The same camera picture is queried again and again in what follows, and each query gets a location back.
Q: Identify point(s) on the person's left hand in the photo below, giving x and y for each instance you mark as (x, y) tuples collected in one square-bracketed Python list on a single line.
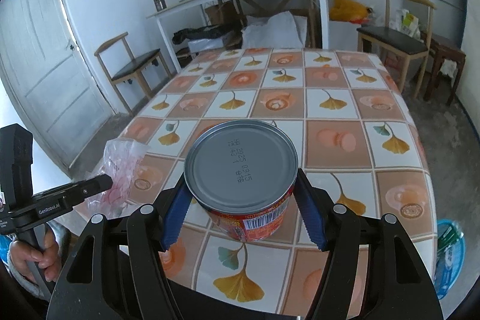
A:
[(50, 260)]

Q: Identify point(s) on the white and green bag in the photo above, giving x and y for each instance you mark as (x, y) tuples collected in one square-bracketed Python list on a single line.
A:
[(405, 24)]

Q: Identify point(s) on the clear plastic bag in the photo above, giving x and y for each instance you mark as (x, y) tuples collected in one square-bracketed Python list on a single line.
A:
[(120, 162)]

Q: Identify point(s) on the red tin can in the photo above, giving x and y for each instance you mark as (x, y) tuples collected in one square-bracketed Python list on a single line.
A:
[(240, 162)]

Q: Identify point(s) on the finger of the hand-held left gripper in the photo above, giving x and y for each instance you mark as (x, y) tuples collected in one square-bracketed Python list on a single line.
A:
[(97, 185)]

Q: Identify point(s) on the table with leaf-patterned tablecloth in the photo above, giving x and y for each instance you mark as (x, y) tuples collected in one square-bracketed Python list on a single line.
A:
[(337, 110)]

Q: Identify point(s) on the white panelled door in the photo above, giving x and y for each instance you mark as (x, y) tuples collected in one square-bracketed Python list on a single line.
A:
[(45, 61)]

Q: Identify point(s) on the blue plastic mesh basket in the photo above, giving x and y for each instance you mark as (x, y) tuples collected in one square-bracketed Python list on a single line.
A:
[(460, 260)]

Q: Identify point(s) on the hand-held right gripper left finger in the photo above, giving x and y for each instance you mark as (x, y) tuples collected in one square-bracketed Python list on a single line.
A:
[(176, 215)]

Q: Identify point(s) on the white sack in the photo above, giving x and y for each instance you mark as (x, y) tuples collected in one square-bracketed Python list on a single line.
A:
[(273, 29)]

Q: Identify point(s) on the white flat box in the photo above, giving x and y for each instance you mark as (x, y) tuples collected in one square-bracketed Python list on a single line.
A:
[(213, 44)]

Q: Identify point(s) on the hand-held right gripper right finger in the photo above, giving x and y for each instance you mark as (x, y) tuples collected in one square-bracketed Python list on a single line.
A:
[(311, 215)]

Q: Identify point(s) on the brown cardboard box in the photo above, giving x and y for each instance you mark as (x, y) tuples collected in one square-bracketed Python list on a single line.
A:
[(219, 14)]

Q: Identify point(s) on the black bag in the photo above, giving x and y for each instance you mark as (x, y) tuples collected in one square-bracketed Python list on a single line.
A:
[(202, 33)]

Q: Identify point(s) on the dark jar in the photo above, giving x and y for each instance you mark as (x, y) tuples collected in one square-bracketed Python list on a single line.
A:
[(159, 1)]

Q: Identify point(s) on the wooden chair with dark seat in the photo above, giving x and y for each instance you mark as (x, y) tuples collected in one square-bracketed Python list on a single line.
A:
[(137, 63), (393, 39)]

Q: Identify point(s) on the dark brown wooden stool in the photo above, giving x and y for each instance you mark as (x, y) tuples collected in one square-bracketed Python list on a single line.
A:
[(448, 50)]

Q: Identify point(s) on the yellow plastic bag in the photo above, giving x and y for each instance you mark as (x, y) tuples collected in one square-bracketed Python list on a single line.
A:
[(350, 10)]

